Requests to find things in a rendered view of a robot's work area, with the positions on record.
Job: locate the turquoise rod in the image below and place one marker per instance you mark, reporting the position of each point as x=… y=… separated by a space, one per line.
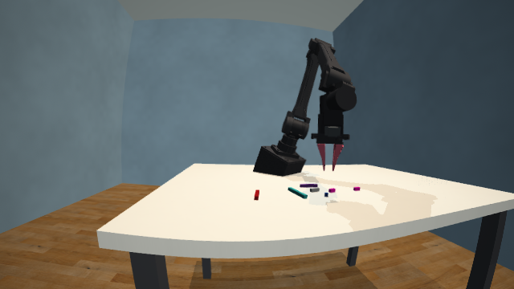
x=298 y=193

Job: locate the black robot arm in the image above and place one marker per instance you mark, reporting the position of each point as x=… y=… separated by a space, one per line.
x=337 y=100

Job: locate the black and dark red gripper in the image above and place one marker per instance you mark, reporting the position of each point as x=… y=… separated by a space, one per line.
x=321 y=140

